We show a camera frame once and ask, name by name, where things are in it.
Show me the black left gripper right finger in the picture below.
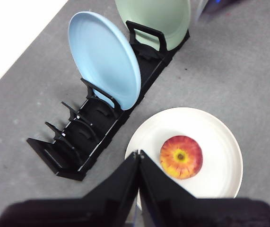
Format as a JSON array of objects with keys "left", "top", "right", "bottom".
[{"left": 138, "top": 148, "right": 270, "bottom": 227}]

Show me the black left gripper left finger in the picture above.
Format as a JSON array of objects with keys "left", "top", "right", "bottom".
[{"left": 0, "top": 149, "right": 140, "bottom": 227}]

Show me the red yellow apple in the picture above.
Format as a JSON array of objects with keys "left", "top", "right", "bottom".
[{"left": 159, "top": 135, "right": 203, "bottom": 181}]

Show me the cream yellow plate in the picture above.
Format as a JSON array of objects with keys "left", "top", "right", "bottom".
[{"left": 124, "top": 106, "right": 244, "bottom": 210}]

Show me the black plate rack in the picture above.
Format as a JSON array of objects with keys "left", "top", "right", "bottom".
[{"left": 26, "top": 20, "right": 191, "bottom": 182}]

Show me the blue plate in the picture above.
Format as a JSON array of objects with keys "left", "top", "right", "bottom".
[{"left": 68, "top": 10, "right": 142, "bottom": 111}]

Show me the pale green plate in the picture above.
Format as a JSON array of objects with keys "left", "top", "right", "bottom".
[{"left": 114, "top": 0, "right": 192, "bottom": 52}]

